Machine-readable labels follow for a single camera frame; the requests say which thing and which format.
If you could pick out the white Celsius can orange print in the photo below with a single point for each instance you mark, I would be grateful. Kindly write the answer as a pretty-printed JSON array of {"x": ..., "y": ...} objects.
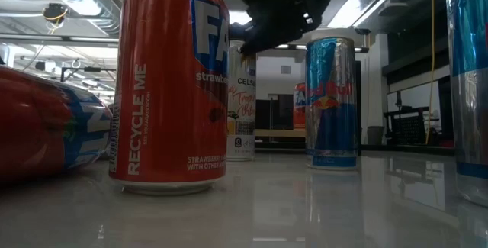
[{"x": 241, "y": 103}]

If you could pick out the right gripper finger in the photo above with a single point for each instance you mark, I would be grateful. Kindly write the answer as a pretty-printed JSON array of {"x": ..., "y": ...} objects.
[
  {"x": 263, "y": 38},
  {"x": 237, "y": 31}
]

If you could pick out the black metal pipe rack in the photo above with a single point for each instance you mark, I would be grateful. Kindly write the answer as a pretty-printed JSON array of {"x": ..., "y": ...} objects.
[{"x": 87, "y": 69}]

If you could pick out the black metal table frame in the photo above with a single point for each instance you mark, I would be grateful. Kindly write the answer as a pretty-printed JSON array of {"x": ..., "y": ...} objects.
[{"x": 411, "y": 149}]

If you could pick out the silver ceiling air duct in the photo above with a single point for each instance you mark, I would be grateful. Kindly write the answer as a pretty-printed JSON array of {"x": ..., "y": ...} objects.
[{"x": 87, "y": 0}]

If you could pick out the blue silver Red Bull can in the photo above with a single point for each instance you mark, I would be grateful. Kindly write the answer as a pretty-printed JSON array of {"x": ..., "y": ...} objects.
[
  {"x": 470, "y": 87},
  {"x": 331, "y": 103}
]

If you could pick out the red Fanta can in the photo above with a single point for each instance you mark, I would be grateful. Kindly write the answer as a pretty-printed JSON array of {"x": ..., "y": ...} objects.
[
  {"x": 45, "y": 122},
  {"x": 299, "y": 107},
  {"x": 171, "y": 84}
]

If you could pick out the gray trash bin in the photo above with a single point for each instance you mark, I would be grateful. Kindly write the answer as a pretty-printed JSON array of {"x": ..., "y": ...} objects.
[{"x": 375, "y": 135}]

